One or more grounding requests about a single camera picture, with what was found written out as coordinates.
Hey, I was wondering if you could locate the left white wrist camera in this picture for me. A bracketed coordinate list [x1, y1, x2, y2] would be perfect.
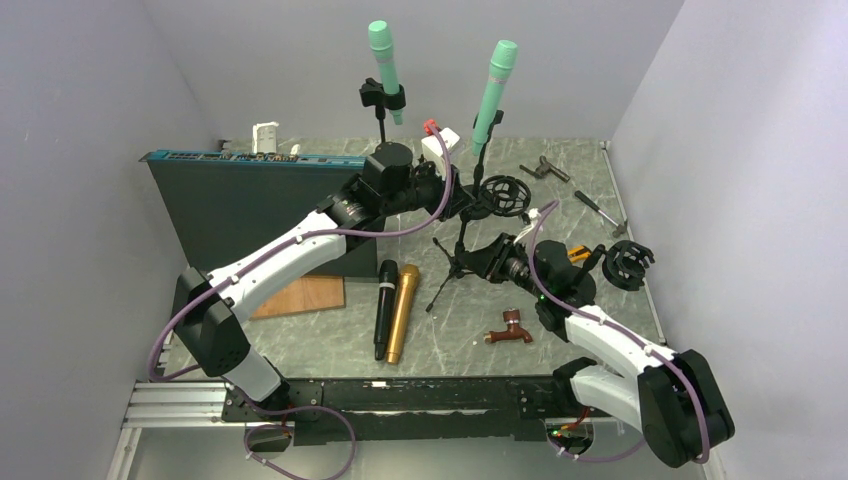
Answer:
[421, 119, 461, 176]

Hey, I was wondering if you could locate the right shock-mount round stand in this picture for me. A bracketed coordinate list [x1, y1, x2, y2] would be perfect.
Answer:
[572, 240, 655, 291]

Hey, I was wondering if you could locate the black handled hammer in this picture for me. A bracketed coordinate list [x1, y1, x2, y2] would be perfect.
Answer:
[574, 190, 628, 238]

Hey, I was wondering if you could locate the wooden board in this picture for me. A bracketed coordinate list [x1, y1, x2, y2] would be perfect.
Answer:
[252, 276, 346, 320]

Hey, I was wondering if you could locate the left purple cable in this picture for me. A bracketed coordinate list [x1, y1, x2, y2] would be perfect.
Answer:
[146, 122, 454, 384]

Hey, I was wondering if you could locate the black tripod shock-mount stand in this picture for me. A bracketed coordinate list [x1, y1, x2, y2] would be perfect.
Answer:
[425, 175, 532, 313]

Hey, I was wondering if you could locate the brown faucet tap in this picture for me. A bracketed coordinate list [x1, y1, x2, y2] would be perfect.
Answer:
[484, 308, 533, 344]

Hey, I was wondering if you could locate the purple cable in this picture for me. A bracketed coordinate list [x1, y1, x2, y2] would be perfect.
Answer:
[526, 199, 711, 465]
[146, 122, 454, 384]

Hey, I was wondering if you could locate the mint green microphone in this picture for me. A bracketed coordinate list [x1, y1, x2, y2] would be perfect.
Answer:
[471, 39, 518, 155]
[368, 20, 404, 125]

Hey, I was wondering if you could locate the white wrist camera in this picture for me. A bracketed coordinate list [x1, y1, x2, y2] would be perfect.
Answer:
[515, 208, 541, 242]
[421, 119, 461, 176]

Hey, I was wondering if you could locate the blue network switch box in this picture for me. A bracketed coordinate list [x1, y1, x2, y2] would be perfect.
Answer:
[141, 149, 365, 271]

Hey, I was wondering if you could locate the gold microphone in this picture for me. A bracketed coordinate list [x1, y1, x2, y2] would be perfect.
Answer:
[386, 264, 420, 365]

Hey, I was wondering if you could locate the round-base mic stand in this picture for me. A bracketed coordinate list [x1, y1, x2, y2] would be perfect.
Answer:
[460, 109, 504, 221]
[359, 78, 406, 143]

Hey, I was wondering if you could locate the orange utility knife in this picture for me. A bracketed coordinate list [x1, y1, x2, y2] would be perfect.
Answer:
[567, 245, 592, 263]

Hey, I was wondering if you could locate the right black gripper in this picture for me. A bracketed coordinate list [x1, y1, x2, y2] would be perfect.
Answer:
[459, 233, 547, 300]

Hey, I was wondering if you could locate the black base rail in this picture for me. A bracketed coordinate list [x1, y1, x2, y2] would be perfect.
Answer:
[221, 374, 598, 446]

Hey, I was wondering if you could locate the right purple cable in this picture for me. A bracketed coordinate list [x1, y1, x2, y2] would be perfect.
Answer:
[526, 199, 711, 465]

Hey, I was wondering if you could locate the black microphone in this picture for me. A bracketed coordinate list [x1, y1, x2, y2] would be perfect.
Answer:
[373, 260, 399, 361]

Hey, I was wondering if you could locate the white plastic bracket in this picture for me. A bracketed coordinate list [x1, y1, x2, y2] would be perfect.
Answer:
[252, 122, 279, 154]

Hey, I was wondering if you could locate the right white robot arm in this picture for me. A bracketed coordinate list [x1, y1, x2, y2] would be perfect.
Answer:
[455, 233, 735, 468]

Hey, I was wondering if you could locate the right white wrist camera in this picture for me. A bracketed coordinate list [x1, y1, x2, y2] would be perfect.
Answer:
[515, 208, 541, 242]

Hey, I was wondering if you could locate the grey metal clamp tool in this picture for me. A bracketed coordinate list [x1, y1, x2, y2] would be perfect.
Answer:
[519, 155, 571, 183]

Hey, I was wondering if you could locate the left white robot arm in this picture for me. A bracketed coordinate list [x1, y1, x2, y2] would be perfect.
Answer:
[173, 142, 473, 420]

